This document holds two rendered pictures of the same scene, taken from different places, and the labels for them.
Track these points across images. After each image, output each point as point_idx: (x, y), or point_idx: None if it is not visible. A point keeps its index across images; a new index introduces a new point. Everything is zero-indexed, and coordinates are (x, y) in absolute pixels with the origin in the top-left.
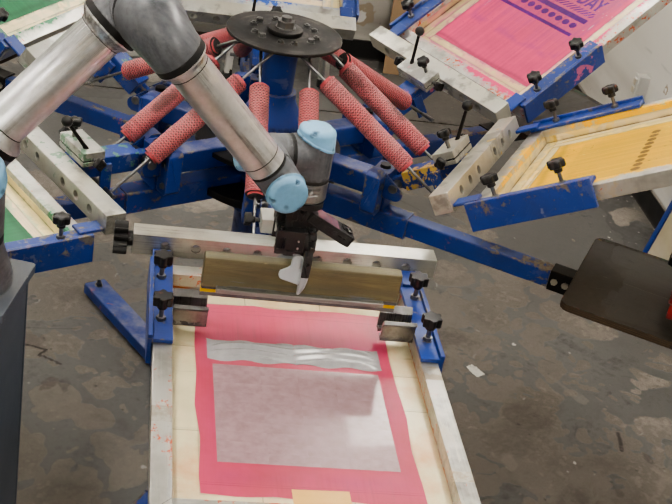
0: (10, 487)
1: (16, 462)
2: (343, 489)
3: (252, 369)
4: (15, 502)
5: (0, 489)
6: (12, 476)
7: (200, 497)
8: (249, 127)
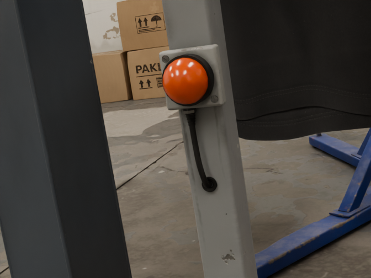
0: (71, 23)
1: (78, 1)
2: None
3: None
4: (90, 58)
5: (42, 0)
6: (72, 12)
7: None
8: None
